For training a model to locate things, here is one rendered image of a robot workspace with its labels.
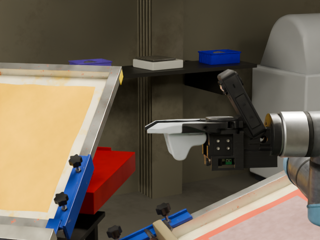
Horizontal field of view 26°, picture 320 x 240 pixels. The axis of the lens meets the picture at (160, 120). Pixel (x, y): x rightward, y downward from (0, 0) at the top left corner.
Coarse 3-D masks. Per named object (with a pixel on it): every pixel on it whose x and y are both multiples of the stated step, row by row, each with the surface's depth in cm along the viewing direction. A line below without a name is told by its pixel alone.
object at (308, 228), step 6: (300, 228) 188; (306, 228) 187; (312, 228) 186; (318, 228) 185; (288, 234) 188; (294, 234) 186; (300, 234) 185; (306, 234) 184; (312, 234) 183; (318, 234) 182
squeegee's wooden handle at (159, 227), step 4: (160, 220) 198; (152, 224) 198; (156, 224) 196; (160, 224) 195; (164, 224) 195; (156, 228) 194; (160, 228) 193; (164, 228) 192; (168, 228) 192; (156, 232) 197; (160, 232) 191; (164, 232) 190; (168, 232) 189; (160, 236) 191; (164, 236) 188; (168, 236) 187; (172, 236) 186
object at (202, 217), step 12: (264, 180) 215; (276, 180) 213; (288, 180) 214; (240, 192) 213; (252, 192) 212; (264, 192) 213; (216, 204) 211; (228, 204) 210; (240, 204) 211; (192, 216) 209; (204, 216) 208; (216, 216) 210; (180, 228) 207; (192, 228) 208
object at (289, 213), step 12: (300, 192) 208; (276, 204) 206; (288, 204) 203; (300, 204) 201; (240, 216) 206; (252, 216) 204; (264, 216) 201; (276, 216) 199; (288, 216) 197; (300, 216) 194; (216, 228) 205; (228, 228) 202; (240, 228) 200; (252, 228) 197; (264, 228) 195; (276, 228) 193; (288, 228) 191
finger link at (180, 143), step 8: (152, 128) 108; (160, 128) 108; (168, 128) 107; (176, 128) 107; (168, 136) 108; (176, 136) 108; (184, 136) 108; (192, 136) 109; (200, 136) 109; (176, 144) 108; (184, 144) 108; (192, 144) 109; (200, 144) 109; (176, 152) 108; (184, 152) 109
